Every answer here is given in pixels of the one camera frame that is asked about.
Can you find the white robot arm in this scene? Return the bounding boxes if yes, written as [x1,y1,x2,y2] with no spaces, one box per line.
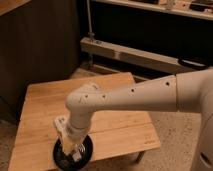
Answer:
[64,69,213,171]

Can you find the wooden table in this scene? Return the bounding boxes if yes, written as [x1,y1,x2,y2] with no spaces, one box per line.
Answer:
[8,73,161,171]

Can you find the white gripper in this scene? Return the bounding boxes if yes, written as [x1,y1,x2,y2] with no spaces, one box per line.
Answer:
[63,126,89,155]

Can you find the white plastic bottle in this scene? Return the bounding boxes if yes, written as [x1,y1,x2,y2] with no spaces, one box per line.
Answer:
[54,115,82,162]

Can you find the metal pole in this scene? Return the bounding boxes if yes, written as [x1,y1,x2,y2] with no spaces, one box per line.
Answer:
[86,0,95,41]

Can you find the wooden beam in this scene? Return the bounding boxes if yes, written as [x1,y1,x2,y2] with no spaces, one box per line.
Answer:
[79,36,213,75]

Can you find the wooden shelf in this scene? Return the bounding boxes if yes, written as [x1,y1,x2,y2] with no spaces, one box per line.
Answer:
[93,0,213,21]

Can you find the black ceramic bowl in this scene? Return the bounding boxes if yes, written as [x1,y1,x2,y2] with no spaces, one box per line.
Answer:
[53,135,93,171]

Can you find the black handle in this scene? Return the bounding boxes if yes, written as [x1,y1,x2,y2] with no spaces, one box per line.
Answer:
[178,59,210,70]

